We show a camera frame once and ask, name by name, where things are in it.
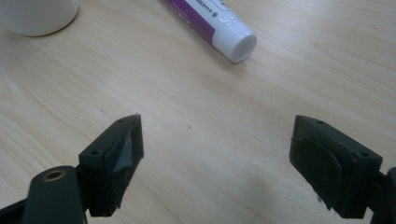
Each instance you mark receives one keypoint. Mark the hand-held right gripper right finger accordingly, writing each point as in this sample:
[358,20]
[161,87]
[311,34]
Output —
[336,168]

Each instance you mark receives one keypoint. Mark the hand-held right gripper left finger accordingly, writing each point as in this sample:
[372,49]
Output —
[106,168]

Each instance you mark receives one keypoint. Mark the purple and white toothpaste tube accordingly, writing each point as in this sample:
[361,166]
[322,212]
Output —
[229,37]

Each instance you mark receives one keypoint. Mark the white cup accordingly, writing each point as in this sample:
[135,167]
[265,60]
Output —
[37,15]

